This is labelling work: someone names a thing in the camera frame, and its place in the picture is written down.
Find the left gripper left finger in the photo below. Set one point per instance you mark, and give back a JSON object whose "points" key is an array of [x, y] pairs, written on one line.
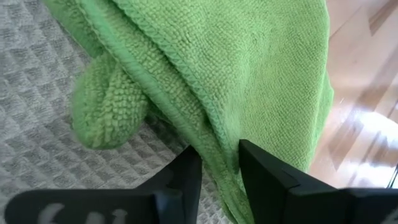
{"points": [[174, 193]]}

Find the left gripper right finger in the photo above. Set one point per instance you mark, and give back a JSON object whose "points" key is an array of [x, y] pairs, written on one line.
{"points": [[280, 202]]}

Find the green microfiber towel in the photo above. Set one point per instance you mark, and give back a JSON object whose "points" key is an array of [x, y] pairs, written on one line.
{"points": [[248, 62]]}

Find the grey waffle microfiber towel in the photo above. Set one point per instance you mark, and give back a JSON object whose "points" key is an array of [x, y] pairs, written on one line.
{"points": [[31, 93]]}

